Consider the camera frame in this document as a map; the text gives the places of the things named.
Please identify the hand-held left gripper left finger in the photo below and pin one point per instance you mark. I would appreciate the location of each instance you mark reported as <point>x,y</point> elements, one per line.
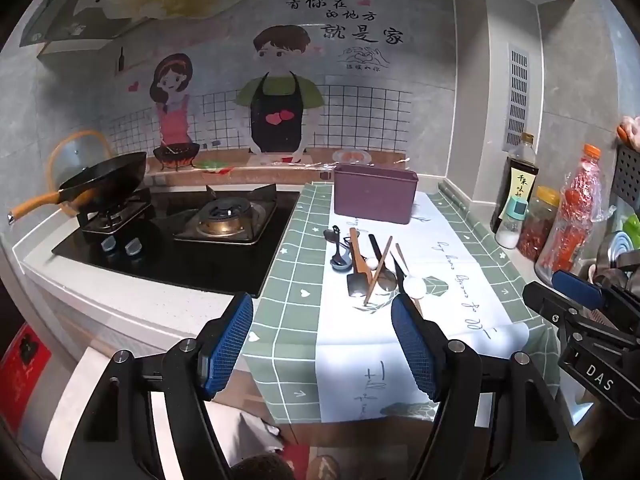
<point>227,345</point>

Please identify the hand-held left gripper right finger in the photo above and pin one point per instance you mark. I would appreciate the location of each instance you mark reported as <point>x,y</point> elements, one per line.
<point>412,345</point>

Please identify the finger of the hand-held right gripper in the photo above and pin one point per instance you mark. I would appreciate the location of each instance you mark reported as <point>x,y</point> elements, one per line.
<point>580,287</point>
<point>547,305</point>

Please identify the wooden chopstick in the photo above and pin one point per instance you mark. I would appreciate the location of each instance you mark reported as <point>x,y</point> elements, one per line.
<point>380,270</point>
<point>399,254</point>

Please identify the plain metal spoon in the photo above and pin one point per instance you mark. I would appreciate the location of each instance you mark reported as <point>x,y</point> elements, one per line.
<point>328,234</point>

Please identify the purple utensil box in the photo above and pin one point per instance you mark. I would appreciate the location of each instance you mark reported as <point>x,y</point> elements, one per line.
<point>372,195</point>

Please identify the metal bowl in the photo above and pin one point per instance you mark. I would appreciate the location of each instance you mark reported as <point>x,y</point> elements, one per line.
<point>612,252</point>

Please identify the yellow lid chilli jar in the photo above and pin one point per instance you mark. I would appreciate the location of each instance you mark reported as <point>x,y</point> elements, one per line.
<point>537,225</point>

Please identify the orange cap plastic bottle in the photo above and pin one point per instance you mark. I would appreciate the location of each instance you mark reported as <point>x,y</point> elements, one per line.
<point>575,210</point>

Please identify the black gas stove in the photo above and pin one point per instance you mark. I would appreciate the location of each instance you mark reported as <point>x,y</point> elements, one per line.
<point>210,260</point>

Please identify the small bottle teal cap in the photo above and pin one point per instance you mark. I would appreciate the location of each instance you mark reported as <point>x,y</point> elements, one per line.
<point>512,225</point>

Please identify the green checked tablecloth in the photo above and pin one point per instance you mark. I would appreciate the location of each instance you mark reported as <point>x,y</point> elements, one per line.
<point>295,270</point>

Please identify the black perforated rack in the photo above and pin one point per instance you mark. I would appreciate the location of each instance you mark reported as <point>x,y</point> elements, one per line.
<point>627,172</point>

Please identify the dark soy sauce bottle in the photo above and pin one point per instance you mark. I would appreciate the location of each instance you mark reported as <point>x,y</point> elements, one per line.
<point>515,180</point>

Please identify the grey stove knob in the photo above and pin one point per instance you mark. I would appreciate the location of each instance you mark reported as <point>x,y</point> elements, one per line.
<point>109,245</point>
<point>134,246</point>

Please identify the white vent grille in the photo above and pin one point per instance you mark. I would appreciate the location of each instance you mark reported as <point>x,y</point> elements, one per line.
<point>517,95</point>

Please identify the red bag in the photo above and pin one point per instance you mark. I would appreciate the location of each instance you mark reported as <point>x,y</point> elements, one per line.
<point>22,370</point>

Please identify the glass lid orange rim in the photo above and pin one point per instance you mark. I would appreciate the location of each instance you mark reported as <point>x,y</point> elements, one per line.
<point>65,152</point>

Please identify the range hood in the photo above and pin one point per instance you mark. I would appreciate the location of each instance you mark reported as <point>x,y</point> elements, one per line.
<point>65,5</point>

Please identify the cartoon couple wall poster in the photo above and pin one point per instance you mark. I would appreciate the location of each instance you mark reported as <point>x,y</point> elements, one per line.
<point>350,85</point>

